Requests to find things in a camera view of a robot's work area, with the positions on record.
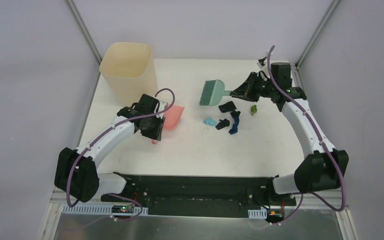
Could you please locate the right white cable duct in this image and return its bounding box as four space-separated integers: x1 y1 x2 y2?
247 208 268 220

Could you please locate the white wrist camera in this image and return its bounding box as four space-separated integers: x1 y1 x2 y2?
158 101 169 112
257 57 267 70

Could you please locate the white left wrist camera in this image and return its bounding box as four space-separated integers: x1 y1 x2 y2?
158 101 169 112

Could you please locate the left white cable duct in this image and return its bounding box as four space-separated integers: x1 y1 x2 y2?
62 204 148 216

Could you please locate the green paper scrap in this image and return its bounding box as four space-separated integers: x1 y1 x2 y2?
249 104 258 116

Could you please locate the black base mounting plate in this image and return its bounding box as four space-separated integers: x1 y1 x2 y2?
100 174 296 218

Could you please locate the pink plastic dustpan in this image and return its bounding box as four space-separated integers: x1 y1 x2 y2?
155 103 185 131

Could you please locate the white blue paper scrap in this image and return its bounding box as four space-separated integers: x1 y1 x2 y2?
203 117 217 127

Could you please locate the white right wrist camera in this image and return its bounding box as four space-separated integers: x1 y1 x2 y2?
257 57 267 70

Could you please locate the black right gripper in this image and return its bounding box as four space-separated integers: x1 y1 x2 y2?
231 72 277 103

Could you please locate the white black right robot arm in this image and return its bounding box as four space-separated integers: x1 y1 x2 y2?
229 62 349 205

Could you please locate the beige plastic waste bin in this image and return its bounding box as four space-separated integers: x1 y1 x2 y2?
99 42 158 106

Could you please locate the white cable duct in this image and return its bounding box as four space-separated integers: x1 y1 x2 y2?
62 204 148 216
247 208 268 220

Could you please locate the dark blue paper scrap long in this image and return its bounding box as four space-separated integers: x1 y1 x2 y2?
228 110 241 135

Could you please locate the black paper scrap large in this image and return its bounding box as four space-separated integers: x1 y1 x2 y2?
218 101 237 113

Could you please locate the green hand brush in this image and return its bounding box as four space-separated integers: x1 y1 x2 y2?
199 79 232 107

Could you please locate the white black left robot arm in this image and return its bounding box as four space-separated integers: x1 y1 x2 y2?
54 94 169 203

